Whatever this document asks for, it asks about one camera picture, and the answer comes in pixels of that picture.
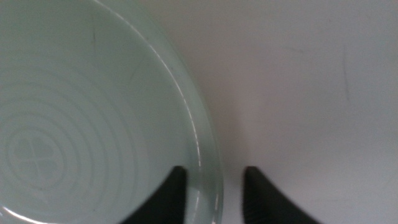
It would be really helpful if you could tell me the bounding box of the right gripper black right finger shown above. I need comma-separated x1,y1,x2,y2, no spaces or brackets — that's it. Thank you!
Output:
241,166,322,224

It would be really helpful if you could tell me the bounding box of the green shallow bowl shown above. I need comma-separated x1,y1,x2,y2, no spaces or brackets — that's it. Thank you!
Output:
0,0,225,224

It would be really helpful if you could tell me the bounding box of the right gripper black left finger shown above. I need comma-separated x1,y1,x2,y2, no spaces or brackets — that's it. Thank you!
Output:
119,165,188,224

